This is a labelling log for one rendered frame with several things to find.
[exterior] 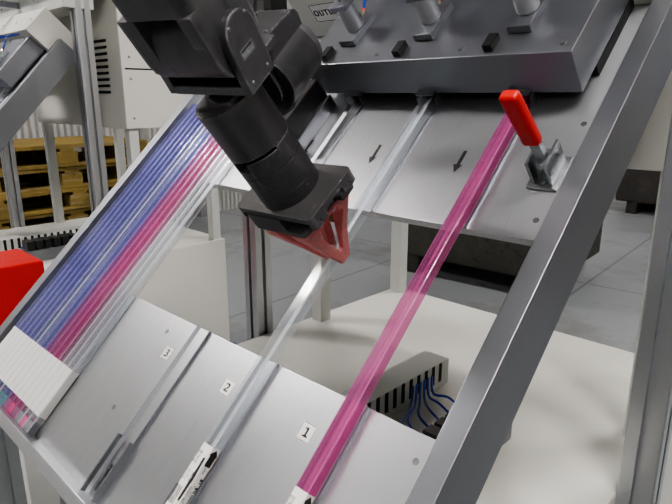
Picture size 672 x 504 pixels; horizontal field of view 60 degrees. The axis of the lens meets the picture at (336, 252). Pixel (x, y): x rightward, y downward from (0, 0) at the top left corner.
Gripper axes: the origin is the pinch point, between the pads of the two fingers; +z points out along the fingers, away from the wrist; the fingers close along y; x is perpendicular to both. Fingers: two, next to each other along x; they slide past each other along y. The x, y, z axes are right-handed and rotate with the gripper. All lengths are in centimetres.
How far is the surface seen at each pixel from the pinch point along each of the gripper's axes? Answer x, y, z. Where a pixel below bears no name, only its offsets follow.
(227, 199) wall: -178, 438, 245
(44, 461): 31.6, 17.9, 0.7
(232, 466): 21.8, -2.6, 2.3
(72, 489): 31.4, 11.4, 0.9
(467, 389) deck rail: 8.6, -19.6, 0.1
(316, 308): -14, 47, 48
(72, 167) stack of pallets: -66, 333, 84
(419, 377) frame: -5.1, 10.3, 40.0
